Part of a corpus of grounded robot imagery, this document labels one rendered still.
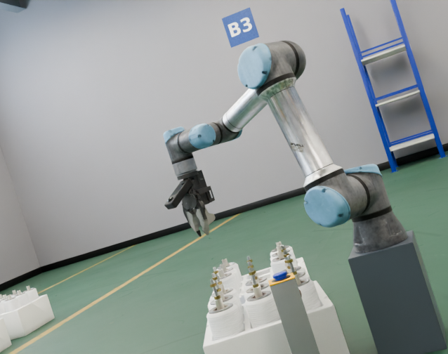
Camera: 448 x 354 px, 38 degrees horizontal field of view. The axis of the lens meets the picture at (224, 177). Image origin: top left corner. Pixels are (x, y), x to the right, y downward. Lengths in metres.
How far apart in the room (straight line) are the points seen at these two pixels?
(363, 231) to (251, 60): 0.56
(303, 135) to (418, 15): 6.60
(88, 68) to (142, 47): 0.88
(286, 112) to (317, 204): 0.26
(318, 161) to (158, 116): 7.20
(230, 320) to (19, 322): 2.77
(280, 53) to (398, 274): 0.68
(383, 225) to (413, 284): 0.18
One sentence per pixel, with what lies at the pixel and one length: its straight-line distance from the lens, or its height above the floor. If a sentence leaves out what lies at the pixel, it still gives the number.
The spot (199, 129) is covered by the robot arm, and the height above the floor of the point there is 0.78.
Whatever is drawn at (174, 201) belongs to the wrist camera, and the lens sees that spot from 2.06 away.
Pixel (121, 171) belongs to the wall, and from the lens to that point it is 9.12.
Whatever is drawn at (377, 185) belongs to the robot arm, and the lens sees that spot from 1.81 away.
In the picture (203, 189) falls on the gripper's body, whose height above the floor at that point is 0.59.
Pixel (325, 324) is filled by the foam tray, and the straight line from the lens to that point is 1.88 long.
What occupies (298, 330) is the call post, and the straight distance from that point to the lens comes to 1.74.
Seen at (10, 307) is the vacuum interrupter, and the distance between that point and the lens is 4.55.
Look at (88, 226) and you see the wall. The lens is 9.48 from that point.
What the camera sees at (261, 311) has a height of 0.22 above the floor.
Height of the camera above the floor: 0.64
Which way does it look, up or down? 1 degrees down
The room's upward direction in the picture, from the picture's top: 18 degrees counter-clockwise
